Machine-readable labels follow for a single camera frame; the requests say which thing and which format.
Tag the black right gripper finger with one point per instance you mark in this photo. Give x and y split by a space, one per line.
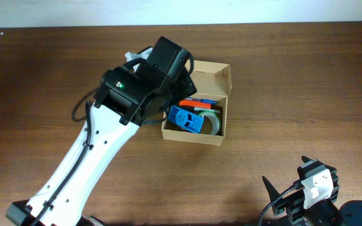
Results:
273 194
305 159

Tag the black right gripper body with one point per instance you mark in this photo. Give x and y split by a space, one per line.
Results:
291 199

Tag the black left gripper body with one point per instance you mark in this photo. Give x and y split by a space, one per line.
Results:
187 84

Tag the orange black stapler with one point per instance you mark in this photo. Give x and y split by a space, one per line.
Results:
193 103

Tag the blue ballpoint pen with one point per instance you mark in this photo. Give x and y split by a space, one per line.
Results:
207 101

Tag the brown cardboard box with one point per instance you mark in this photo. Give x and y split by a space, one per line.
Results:
213 82

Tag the blue plastic block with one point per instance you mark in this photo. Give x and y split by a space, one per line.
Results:
185 119

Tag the green tape roll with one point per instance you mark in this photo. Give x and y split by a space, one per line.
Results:
214 119

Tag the black sharpie marker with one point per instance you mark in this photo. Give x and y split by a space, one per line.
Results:
199 109

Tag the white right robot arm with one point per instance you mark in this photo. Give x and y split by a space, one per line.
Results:
350 213

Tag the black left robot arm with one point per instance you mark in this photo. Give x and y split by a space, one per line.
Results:
126 97

